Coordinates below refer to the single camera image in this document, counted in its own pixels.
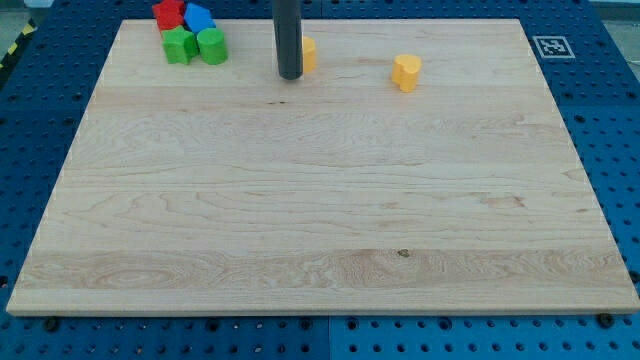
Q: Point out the yellow black hazard tape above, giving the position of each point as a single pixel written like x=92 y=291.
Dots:
x=17 y=48

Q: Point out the yellow hexagon block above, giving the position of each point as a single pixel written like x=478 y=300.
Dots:
x=309 y=54

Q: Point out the white fiducial marker tag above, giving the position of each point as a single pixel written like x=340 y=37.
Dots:
x=553 y=47

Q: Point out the green cylinder block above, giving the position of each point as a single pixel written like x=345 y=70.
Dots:
x=212 y=46

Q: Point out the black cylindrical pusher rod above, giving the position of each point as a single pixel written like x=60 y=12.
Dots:
x=286 y=15

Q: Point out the red star block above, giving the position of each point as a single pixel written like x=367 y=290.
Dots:
x=169 y=14

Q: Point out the yellow heart block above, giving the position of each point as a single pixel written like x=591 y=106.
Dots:
x=405 y=71

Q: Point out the blue pentagon block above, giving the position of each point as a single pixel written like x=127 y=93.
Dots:
x=198 y=18

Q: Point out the light wooden board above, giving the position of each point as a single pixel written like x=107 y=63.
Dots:
x=224 y=190

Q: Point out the green star block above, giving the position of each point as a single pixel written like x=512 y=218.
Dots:
x=179 y=45

